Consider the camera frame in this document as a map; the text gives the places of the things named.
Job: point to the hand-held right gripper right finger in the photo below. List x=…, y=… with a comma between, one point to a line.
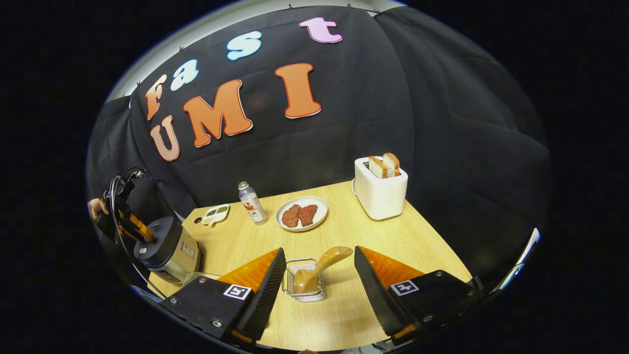
x=376, y=300

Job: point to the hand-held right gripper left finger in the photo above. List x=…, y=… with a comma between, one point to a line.
x=265, y=295

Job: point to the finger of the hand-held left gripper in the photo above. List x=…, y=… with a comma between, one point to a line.
x=142, y=227
x=131, y=233

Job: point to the black silver rice cooker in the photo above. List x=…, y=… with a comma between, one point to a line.
x=167, y=250

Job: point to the wooden spoon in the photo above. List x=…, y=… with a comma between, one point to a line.
x=324, y=260

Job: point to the clear glass tray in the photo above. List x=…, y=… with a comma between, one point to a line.
x=199, y=278

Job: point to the white divided bean dish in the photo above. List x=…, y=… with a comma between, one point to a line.
x=216, y=215

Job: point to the red meat piece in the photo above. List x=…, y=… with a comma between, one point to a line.
x=291, y=216
x=308, y=215

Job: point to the clear drink bottle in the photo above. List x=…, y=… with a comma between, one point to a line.
x=253, y=206

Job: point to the white round plate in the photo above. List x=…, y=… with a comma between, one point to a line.
x=322, y=209

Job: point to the white toaster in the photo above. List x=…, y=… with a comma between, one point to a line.
x=381, y=196

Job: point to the toast bread slice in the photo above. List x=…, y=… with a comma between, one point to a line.
x=393, y=163
x=377, y=168

